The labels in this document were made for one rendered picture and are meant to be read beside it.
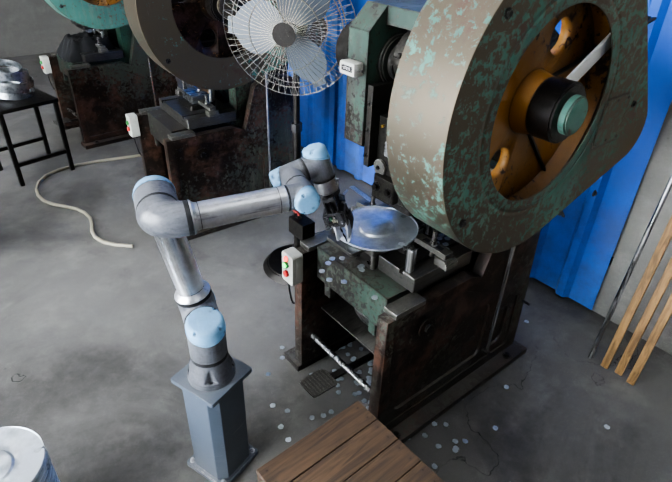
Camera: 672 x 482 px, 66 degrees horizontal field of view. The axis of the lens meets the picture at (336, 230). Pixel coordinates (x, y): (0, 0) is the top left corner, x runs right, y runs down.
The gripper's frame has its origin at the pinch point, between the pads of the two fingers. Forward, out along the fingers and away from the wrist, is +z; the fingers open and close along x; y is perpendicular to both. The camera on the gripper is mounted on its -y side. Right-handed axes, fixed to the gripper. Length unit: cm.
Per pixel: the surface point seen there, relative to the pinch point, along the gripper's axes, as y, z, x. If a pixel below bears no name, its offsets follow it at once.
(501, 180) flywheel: 14, -16, 51
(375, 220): -13.1, 3.2, 9.1
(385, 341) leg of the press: 21.6, 28.7, 6.2
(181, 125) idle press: -130, -18, -102
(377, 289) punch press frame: 7.5, 18.0, 6.1
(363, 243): 0.9, 2.9, 5.1
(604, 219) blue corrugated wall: -74, 65, 105
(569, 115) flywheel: 24, -35, 67
